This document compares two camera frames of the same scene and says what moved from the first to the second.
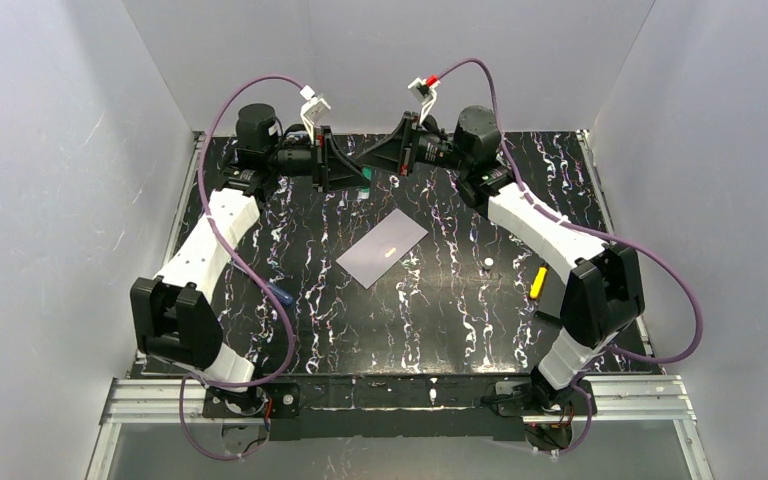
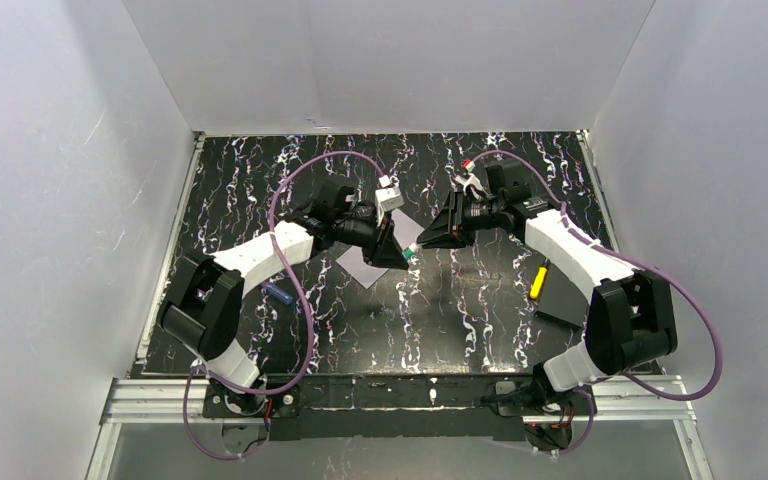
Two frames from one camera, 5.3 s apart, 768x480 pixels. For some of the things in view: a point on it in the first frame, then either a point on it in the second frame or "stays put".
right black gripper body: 408,148 → 455,217
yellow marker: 541,274 stays put
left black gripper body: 321,158 → 383,237
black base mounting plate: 397,408 stays put
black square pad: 550,302 stays put
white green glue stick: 364,193 → 410,251
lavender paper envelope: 373,255 stays put
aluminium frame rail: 663,400 stays put
